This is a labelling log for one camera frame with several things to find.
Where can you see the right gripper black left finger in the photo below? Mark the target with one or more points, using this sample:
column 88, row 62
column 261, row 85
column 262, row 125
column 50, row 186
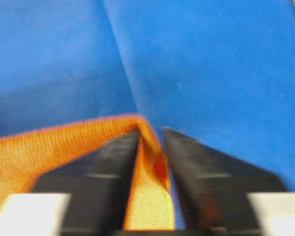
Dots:
column 99, row 184

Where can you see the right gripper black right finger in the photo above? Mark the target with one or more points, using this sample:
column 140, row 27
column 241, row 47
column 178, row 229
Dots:
column 213, row 186

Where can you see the orange microfibre towel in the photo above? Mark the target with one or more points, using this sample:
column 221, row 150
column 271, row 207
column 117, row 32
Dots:
column 26, row 156

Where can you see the blue table cloth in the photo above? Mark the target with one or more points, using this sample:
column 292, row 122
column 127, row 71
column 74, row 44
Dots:
column 219, row 71

